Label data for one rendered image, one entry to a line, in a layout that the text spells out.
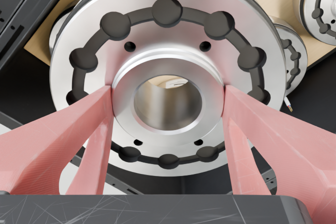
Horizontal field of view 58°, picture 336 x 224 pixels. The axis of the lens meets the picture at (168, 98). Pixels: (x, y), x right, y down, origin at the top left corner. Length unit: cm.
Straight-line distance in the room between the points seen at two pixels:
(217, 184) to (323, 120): 14
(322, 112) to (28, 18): 30
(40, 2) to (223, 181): 28
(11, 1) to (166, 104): 15
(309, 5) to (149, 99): 22
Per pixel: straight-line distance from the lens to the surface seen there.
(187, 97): 15
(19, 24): 26
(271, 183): 38
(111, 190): 77
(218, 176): 40
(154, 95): 16
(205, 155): 16
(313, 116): 37
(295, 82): 37
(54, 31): 34
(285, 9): 36
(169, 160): 16
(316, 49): 40
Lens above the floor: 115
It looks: 53 degrees down
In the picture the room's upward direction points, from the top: 180 degrees counter-clockwise
